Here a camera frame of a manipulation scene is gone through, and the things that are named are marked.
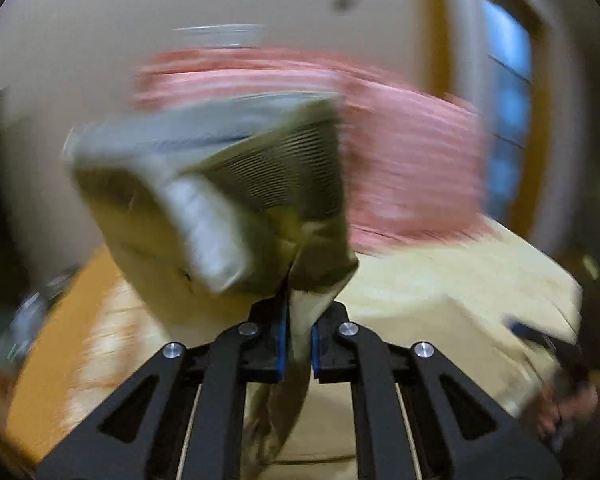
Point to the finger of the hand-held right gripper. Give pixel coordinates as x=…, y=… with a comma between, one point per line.
x=540, y=337

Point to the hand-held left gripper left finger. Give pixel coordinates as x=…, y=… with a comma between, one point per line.
x=281, y=340

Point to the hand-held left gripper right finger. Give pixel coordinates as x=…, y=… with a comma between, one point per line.
x=315, y=350

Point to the olive khaki pants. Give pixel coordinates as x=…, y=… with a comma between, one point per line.
x=280, y=185

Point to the person's right hand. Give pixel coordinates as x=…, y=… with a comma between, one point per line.
x=572, y=410

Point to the cream yellow bed sheet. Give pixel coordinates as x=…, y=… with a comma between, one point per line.
x=430, y=305

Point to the pink striped blanket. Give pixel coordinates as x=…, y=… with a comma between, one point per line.
x=410, y=160

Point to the window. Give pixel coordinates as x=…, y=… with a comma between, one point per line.
x=507, y=110

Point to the grey blurred object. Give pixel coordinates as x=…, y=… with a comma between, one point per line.
x=30, y=315

